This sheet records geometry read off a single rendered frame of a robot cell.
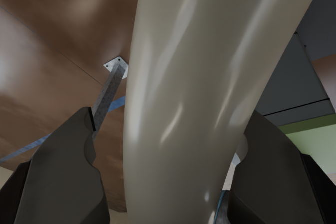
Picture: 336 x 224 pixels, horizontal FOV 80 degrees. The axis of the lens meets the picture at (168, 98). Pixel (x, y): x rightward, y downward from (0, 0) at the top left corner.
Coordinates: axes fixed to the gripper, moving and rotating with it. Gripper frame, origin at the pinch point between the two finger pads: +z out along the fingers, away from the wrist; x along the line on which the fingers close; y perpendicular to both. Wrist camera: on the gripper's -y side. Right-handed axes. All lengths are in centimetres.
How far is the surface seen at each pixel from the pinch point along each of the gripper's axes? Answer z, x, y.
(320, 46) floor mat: 114, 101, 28
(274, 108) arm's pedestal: 46, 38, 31
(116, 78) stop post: 138, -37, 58
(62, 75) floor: 170, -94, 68
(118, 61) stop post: 150, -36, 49
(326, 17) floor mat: 109, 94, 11
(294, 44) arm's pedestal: 68, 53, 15
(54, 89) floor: 180, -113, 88
